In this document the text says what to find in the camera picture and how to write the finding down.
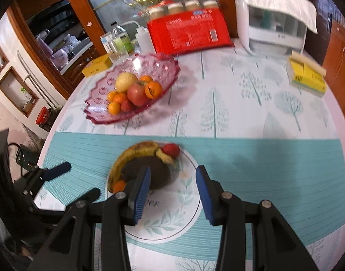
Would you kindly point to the white appliance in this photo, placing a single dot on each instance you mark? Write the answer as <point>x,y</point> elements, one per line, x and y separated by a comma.
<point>268,32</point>

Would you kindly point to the red lychee front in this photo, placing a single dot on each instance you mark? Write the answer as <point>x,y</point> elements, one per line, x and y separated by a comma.
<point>127,106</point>

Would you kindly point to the spotted banana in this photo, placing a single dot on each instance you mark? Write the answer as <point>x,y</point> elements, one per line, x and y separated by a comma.
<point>141,149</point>

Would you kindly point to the clear plastic bottle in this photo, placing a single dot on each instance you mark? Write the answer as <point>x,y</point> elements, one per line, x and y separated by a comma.
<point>121,38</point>

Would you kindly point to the red container on floor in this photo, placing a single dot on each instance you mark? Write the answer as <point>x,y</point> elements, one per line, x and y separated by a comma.
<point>42,116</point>

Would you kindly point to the red apple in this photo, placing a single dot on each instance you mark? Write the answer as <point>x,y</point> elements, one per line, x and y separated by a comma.
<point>136,94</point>

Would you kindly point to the yellow box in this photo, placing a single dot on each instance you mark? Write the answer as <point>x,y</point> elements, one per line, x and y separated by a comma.
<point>306,73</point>
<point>97,65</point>

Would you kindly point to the pink glass fruit bowl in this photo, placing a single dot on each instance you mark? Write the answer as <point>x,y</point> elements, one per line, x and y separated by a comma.
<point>162,68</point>

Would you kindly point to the red snack package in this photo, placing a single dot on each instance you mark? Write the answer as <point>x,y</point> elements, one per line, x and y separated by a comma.
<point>189,31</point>

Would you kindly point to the jar pack behind package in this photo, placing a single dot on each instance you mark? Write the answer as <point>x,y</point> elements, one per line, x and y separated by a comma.
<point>172,7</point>

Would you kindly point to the white printed plate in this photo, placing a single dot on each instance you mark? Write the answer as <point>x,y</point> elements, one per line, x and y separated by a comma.
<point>172,210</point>

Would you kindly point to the drinking glass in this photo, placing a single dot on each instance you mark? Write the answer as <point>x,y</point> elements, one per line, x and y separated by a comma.
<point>117,56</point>

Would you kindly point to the tree print tablecloth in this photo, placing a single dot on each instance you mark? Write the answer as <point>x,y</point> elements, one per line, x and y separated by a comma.
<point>254,132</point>

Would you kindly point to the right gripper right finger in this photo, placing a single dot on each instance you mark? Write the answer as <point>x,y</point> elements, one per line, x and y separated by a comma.
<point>275,244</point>

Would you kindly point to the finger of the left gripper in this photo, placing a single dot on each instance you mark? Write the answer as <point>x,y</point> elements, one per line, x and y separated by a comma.
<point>77,208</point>
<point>31,182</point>

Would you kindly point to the red strawberry behind banana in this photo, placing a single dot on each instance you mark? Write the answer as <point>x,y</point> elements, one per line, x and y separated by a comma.
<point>171,149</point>

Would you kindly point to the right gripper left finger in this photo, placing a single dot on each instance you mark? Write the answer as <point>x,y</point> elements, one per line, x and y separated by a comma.
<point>114,214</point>

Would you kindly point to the wooden cabinet right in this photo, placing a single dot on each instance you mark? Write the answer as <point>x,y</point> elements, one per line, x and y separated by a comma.
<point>334,63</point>

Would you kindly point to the yellow box left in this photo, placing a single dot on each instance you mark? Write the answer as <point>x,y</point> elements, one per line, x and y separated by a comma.
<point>97,65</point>

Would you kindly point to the dark avocado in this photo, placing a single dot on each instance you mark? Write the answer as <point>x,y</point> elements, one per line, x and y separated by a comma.
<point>160,173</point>

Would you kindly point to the large orange front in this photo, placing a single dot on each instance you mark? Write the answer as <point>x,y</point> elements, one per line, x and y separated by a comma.
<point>119,98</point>

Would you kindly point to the small orange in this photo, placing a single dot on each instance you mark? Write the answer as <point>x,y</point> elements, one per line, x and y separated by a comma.
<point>111,95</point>
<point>114,108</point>
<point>146,78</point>

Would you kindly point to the yellow box right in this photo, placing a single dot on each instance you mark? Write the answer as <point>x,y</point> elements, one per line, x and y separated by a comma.
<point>306,73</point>

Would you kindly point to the yellow pear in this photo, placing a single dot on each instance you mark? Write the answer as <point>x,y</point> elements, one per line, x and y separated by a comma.
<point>124,81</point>

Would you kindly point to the white blue carton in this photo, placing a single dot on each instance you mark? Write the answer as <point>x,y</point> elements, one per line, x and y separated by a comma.
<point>107,42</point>

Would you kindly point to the white squeeze bottle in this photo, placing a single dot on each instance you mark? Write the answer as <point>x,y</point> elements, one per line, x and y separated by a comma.
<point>143,37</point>

